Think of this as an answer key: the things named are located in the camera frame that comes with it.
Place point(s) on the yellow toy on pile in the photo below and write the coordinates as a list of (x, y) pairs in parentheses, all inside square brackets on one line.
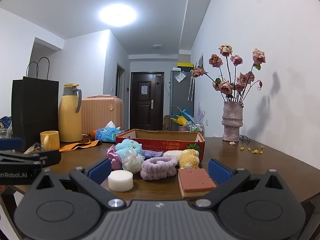
[(180, 120)]

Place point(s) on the blue plush toy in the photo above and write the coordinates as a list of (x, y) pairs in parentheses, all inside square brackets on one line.
[(127, 146)]

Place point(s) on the dark brown door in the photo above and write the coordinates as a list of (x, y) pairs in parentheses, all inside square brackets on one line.
[(147, 100)]

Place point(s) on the pink ceramic vase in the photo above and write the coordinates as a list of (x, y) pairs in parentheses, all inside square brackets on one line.
[(232, 120)]

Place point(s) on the pink satin scrunchie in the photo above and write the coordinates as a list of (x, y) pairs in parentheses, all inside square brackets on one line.
[(116, 162)]

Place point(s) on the blue tissue pack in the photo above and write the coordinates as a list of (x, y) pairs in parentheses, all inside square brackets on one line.
[(108, 133)]

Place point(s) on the colourful snack packet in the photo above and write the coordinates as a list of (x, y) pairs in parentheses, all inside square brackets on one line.
[(37, 147)]

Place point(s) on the yellow white plush toy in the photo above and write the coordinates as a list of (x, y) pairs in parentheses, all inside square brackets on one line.
[(186, 159)]

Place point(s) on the yellow petals on table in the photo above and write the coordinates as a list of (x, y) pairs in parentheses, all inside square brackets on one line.
[(253, 150)]

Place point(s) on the purple fluffy headband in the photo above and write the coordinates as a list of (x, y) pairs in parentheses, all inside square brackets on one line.
[(158, 168)]

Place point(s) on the pink ribbed suitcase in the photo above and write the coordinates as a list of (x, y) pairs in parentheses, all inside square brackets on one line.
[(98, 110)]

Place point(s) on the red yellow sponge block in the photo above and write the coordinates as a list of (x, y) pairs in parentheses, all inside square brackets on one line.
[(194, 183)]

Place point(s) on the white round sponge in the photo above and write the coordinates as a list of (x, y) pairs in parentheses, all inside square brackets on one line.
[(120, 181)]

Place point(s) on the orange fruit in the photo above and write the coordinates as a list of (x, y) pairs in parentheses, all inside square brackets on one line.
[(93, 134)]

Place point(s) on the metal trolley rack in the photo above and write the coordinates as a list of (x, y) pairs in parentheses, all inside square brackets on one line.
[(194, 127)]

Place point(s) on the lavender cloth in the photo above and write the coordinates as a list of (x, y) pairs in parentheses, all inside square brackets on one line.
[(151, 154)]

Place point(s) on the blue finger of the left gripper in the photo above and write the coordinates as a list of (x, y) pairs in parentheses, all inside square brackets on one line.
[(10, 144)]

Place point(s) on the dried pink rose bouquet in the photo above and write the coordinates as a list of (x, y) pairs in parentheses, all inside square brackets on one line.
[(233, 86)]

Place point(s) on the white mesh bath ball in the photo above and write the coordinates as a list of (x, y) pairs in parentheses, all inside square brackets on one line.
[(132, 162)]

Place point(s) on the yellow box on refrigerator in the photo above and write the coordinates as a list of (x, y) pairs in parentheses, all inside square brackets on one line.
[(184, 64)]

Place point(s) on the grey refrigerator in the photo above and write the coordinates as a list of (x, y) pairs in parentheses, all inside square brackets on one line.
[(179, 91)]

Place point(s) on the black paper bag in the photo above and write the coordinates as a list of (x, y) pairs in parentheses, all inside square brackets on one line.
[(34, 109)]

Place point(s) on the red cardboard box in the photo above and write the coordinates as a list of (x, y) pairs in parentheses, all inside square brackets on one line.
[(165, 140)]

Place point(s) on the ceiling lamp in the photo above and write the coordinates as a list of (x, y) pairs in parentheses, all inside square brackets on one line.
[(118, 15)]

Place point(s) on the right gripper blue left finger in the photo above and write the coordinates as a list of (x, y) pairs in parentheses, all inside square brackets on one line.
[(99, 171)]

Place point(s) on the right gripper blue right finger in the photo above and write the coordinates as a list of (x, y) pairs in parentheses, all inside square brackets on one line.
[(219, 172)]

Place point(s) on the yellow mug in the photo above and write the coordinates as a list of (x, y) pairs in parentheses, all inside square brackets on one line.
[(50, 140)]

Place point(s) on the yellow thermos jug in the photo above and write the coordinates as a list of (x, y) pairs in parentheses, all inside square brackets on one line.
[(70, 120)]

